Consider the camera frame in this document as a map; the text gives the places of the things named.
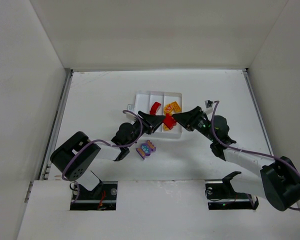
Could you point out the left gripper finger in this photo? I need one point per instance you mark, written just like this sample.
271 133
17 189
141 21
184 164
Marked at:
156 122
147 116

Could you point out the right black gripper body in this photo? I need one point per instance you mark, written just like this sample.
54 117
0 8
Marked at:
193 122

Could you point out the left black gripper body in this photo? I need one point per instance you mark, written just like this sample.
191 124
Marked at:
147 125

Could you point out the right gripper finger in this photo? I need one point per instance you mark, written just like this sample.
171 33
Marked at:
189 114
183 120

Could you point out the red curved lego piece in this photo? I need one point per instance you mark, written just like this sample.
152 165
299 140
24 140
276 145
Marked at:
155 108

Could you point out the red lego stack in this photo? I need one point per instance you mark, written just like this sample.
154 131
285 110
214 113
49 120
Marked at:
169 121

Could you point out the yellow lego bricks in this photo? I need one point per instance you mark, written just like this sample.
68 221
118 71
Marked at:
177 109

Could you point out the yellow round printed lego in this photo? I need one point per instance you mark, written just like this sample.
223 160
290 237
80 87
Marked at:
168 109

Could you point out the purple lego stack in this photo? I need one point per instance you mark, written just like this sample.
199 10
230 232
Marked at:
146 149

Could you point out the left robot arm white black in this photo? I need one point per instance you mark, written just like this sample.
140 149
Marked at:
75 155

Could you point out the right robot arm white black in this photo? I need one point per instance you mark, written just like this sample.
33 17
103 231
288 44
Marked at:
279 180

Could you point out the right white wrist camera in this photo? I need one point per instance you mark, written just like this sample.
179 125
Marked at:
209 106

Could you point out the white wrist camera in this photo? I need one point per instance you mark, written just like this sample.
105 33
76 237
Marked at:
130 108
209 106

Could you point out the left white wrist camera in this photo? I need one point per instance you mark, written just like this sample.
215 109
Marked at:
130 108

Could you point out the right aluminium rail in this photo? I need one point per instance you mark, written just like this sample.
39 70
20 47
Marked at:
260 119

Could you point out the aluminium rail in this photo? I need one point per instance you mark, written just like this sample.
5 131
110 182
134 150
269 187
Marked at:
260 119
42 173

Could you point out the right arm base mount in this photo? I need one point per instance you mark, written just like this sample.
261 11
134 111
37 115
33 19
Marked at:
221 195

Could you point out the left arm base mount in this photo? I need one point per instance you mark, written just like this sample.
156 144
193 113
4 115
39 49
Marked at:
102 198

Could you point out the left aluminium rail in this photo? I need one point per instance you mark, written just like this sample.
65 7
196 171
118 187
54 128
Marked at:
42 173

